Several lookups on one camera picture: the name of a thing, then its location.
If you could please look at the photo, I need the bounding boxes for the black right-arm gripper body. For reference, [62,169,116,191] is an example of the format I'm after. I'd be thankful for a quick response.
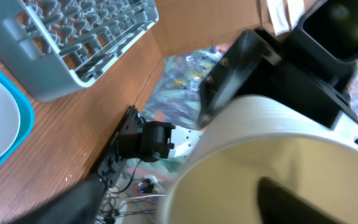
[197,0,358,128]

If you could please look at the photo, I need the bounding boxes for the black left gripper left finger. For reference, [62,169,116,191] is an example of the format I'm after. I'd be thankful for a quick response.
[9,179,104,224]

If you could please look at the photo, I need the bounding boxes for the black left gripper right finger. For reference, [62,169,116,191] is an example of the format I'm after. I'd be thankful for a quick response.
[257,177,341,224]

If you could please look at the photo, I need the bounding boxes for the white paper cup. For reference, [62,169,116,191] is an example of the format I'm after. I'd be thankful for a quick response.
[158,96,358,224]

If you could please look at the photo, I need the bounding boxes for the teal serving tray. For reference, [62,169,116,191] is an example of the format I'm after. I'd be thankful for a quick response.
[0,71,35,166]

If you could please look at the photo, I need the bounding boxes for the grey dish rack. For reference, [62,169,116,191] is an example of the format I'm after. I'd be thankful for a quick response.
[0,0,159,101]

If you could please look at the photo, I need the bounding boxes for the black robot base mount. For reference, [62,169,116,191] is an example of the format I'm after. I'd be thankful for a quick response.
[92,105,176,187]

